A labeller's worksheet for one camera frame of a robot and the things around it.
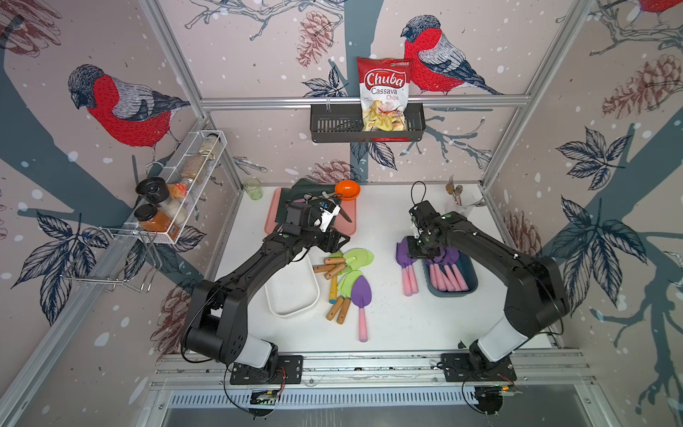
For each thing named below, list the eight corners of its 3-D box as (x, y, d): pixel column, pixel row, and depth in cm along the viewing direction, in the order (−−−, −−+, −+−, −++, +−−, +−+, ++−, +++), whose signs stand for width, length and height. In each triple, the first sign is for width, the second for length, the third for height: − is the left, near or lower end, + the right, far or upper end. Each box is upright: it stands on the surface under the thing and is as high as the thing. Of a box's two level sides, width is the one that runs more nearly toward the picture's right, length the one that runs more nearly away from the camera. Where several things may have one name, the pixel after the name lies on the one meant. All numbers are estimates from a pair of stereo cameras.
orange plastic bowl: (346, 203, 114) (346, 198, 112) (333, 190, 119) (333, 185, 117) (363, 193, 118) (363, 188, 115) (349, 181, 123) (349, 176, 120)
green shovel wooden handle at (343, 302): (325, 318, 85) (325, 316, 83) (345, 269, 96) (345, 266, 94) (343, 325, 83) (343, 323, 82) (361, 274, 94) (361, 272, 93)
